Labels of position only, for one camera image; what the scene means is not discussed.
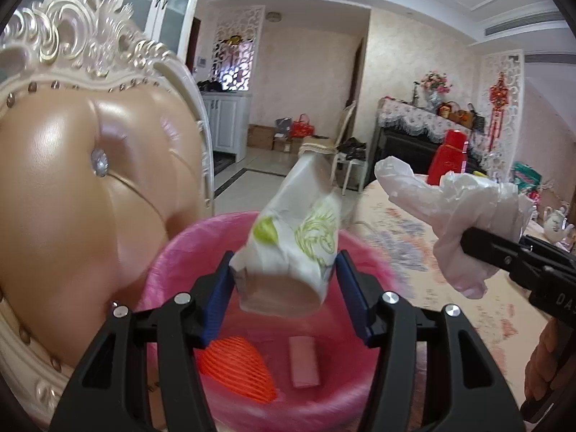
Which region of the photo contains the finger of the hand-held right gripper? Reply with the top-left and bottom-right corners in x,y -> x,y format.
460,239 -> 534,280
465,227 -> 543,257

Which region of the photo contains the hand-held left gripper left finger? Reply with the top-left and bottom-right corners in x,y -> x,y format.
49,258 -> 235,432

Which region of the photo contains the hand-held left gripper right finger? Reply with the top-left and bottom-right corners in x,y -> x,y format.
334,251 -> 526,432

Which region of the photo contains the clear plastic bag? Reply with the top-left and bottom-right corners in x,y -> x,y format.
374,156 -> 534,300

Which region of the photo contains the pink lined waste bin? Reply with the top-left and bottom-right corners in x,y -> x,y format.
135,211 -> 406,432

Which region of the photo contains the white paper cup green print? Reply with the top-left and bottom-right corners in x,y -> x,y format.
229,155 -> 345,318

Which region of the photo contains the person's right hand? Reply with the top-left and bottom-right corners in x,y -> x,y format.
523,320 -> 567,408

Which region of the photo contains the white porcelain teapot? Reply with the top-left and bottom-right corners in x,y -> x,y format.
542,206 -> 576,238

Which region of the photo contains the green colourful packet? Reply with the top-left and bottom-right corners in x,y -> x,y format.
513,162 -> 544,190

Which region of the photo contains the orange foam fruit net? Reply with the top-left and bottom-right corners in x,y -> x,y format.
195,335 -> 279,403

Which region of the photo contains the floral tablecloth round table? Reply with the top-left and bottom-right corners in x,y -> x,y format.
351,179 -> 576,432

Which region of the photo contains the pink flat packet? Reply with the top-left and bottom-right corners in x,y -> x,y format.
288,337 -> 321,388

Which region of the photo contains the red bottle-shaped box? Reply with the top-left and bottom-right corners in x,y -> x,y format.
427,129 -> 469,186

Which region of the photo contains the dark piano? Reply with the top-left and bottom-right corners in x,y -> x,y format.
375,126 -> 489,177

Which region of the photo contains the ornate tan leather chair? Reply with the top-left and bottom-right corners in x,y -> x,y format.
0,0 -> 216,432

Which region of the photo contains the dark clothes pile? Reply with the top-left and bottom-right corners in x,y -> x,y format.
337,137 -> 367,161

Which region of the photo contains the lace floral piano cover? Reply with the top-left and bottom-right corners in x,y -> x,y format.
377,96 -> 491,147

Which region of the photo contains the white lattice screen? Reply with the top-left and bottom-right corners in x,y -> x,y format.
483,51 -> 525,176
211,5 -> 265,95

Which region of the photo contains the vase of pink flowers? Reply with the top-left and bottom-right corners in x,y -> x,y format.
420,71 -> 453,111

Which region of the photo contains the cardboard box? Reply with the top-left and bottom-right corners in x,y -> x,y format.
247,125 -> 275,149

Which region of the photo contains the cream dining chair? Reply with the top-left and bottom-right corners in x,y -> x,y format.
299,101 -> 366,194

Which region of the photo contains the white low cabinet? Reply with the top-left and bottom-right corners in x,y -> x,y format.
201,91 -> 253,163

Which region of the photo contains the red gift bag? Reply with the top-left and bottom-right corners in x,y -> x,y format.
290,114 -> 316,139

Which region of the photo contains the dark wooden door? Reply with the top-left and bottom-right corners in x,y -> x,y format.
348,38 -> 365,109
186,15 -> 203,82

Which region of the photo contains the ceiling air vent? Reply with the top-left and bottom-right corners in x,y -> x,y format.
483,9 -> 565,40

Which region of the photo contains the white glass display cabinet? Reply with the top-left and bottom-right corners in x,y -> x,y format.
87,0 -> 208,73

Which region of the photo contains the red knot wall decoration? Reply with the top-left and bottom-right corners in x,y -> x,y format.
490,72 -> 510,135

